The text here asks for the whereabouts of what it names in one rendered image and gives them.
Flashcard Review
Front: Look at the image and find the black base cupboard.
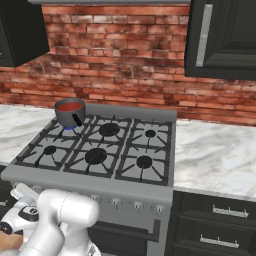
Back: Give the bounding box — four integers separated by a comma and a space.
0, 164, 17, 221

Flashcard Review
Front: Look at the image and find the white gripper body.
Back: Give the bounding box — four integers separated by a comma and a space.
9, 182, 43, 206

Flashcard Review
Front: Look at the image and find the black wall cupboard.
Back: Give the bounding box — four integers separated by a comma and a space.
0, 0, 51, 68

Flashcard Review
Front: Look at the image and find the black wall cupboard door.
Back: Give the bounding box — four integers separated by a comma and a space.
184, 0, 256, 81

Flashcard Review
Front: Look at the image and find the grey saucepan with black handle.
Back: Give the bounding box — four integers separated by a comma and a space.
53, 97, 87, 131

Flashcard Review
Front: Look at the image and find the grey gas stove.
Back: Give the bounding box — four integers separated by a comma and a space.
0, 102, 178, 256

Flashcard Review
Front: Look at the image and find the black drawer front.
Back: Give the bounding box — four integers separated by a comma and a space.
177, 192, 256, 225
173, 214, 256, 252
170, 242, 256, 256

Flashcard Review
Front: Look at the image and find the silver cupboard door handle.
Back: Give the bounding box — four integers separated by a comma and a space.
195, 3, 214, 68

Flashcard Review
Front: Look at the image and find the silver drawer handle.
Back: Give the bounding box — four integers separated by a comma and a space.
211, 204, 250, 219
199, 233, 241, 249

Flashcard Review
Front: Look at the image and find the red marinara sauce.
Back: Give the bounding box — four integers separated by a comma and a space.
55, 101, 85, 113

